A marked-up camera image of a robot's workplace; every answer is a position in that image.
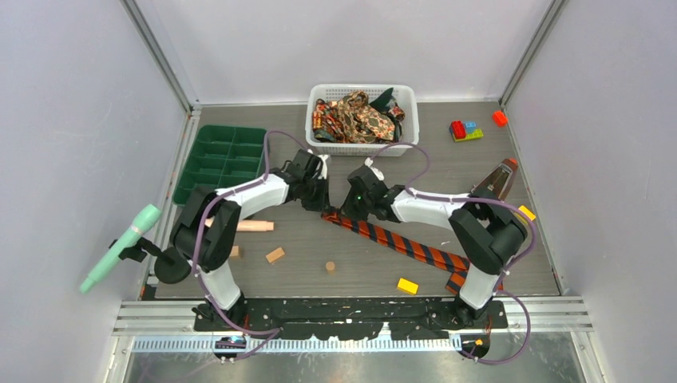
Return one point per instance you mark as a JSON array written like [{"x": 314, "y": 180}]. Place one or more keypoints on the stacked lego bricks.
[{"x": 464, "y": 131}]

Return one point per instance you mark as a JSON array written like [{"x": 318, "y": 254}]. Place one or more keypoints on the wooden cylinder peg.
[{"x": 251, "y": 225}]

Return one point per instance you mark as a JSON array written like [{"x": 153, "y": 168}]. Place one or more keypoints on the red toy brick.
[{"x": 500, "y": 119}]

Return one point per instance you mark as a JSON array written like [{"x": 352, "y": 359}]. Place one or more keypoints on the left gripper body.
[{"x": 314, "y": 196}]

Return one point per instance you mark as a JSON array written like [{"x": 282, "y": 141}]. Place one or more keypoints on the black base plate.
[{"x": 349, "y": 319}]

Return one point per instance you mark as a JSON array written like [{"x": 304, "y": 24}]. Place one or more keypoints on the brown wooden metronome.
[{"x": 498, "y": 182}]

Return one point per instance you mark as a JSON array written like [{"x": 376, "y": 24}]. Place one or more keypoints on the small wooden cube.
[{"x": 236, "y": 252}]

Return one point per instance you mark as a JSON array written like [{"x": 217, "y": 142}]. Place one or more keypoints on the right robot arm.
[{"x": 491, "y": 233}]

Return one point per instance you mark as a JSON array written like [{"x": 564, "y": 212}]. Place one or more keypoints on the black microphone stand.
[{"x": 170, "y": 266}]

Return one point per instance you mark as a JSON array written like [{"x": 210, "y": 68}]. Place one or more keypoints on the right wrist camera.
[{"x": 377, "y": 173}]

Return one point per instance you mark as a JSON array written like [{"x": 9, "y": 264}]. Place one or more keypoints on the floral patterned tie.
[{"x": 351, "y": 120}]

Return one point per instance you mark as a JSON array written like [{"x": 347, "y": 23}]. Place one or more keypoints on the dark green tie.
[{"x": 383, "y": 101}]

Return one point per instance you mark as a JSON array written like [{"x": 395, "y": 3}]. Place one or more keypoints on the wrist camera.
[
  {"x": 323, "y": 167},
  {"x": 377, "y": 173}
]

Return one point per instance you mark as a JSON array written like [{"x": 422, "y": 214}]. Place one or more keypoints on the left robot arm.
[{"x": 205, "y": 232}]

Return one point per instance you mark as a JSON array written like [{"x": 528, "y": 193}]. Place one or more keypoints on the green compartment tray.
[{"x": 221, "y": 157}]

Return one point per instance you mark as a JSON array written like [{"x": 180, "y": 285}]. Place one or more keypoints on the orange navy striped tie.
[{"x": 456, "y": 265}]

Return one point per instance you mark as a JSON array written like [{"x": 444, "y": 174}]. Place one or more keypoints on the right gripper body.
[{"x": 358, "y": 206}]

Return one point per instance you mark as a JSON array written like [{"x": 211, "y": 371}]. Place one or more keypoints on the yellow toy brick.
[
  {"x": 527, "y": 212},
  {"x": 407, "y": 286}
]

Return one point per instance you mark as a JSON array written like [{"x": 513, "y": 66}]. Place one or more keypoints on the mint green microphone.
[{"x": 145, "y": 220}]

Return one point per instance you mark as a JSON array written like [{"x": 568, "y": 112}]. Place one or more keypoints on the small wooden block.
[{"x": 275, "y": 255}]

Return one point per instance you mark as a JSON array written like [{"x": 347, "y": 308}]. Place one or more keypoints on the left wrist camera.
[{"x": 323, "y": 167}]

